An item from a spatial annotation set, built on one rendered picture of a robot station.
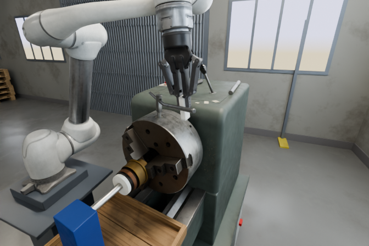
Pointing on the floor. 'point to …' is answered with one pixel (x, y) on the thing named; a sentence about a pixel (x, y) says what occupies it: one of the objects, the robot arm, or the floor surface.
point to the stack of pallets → (6, 86)
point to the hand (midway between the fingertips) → (184, 107)
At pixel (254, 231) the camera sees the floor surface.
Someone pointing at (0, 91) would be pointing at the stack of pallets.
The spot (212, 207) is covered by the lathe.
